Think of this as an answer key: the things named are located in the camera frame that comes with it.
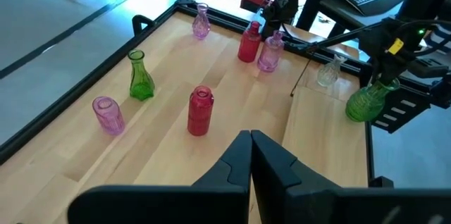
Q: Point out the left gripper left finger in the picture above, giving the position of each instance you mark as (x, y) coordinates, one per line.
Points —
(211, 203)

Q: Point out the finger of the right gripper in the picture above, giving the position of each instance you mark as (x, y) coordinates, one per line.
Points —
(393, 72)
(381, 72)

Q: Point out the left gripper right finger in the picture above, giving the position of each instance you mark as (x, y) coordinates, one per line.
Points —
(299, 203)

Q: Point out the green round ribbed vase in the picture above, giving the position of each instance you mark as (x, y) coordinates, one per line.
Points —
(366, 104)

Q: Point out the clear swirl-ribbed glass vase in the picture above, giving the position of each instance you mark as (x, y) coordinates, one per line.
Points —
(327, 74)

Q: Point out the red ribbed cylinder vase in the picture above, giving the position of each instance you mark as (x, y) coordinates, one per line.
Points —
(200, 115)

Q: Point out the pink glass dish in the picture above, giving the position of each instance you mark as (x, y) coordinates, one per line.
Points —
(269, 55)

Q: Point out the red glass bottle vase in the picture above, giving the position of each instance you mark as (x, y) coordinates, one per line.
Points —
(248, 46)

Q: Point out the pink ribbed cylinder vase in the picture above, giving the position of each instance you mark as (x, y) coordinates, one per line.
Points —
(109, 118)

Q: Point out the green faceted cone vase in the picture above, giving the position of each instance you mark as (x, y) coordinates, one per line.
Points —
(141, 85)

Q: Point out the pink glass bowl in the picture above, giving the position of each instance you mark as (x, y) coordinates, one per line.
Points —
(201, 26)

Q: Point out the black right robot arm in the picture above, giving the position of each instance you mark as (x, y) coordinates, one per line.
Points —
(419, 5)

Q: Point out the light wooden shelf board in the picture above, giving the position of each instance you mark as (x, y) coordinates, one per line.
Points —
(327, 139)

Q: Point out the dark computer desk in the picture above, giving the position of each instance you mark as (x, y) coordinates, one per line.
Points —
(349, 18)

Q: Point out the black slotted bracket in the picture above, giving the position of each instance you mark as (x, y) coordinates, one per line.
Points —
(415, 118)

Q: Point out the black frame bracket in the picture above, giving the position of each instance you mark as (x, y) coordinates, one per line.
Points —
(138, 23)

